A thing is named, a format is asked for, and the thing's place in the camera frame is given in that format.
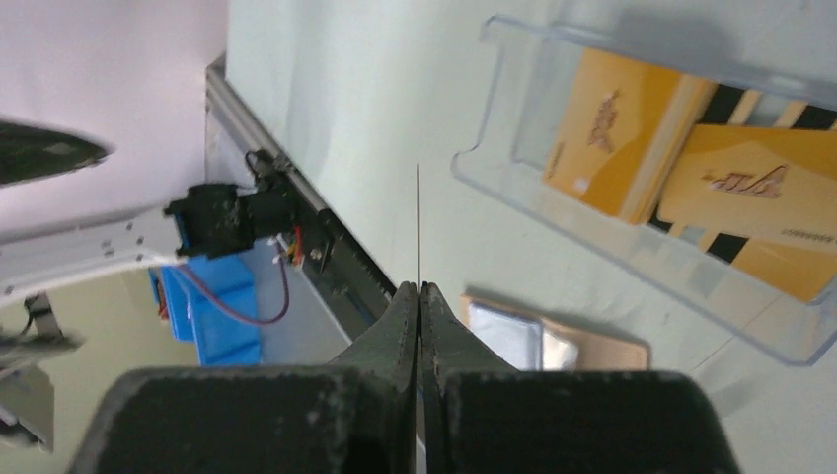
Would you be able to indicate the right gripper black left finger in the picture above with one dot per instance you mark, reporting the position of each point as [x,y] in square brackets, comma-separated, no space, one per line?
[353,414]

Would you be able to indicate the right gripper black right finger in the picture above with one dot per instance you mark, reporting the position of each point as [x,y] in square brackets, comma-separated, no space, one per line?
[484,416]

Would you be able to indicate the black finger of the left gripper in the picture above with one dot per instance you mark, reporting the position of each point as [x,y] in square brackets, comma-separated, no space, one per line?
[31,153]

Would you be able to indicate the clear plastic card box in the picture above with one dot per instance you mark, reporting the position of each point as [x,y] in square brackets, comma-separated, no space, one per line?
[785,49]

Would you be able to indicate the orange credit card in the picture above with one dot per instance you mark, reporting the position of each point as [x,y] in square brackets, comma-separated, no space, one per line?
[419,279]

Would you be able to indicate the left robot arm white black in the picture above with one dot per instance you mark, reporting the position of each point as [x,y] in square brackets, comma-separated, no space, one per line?
[212,220]

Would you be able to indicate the orange credit cards stack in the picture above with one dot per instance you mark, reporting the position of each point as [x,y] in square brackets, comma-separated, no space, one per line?
[652,145]

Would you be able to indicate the blue plastic crate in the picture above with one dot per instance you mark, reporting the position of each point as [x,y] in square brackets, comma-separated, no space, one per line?
[217,338]

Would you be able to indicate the aluminium front frame rail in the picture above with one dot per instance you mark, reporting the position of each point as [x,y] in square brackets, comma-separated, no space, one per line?
[248,132]

